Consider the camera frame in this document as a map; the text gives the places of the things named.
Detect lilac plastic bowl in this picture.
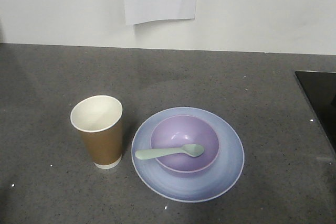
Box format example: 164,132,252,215
150,115,219,176

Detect pale green plastic spoon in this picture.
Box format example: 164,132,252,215
135,144,205,160

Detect brown paper cup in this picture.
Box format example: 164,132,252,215
70,95,123,169

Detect light blue plastic plate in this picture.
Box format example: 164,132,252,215
131,107,244,202

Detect black gas stove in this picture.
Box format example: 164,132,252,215
295,70,335,154

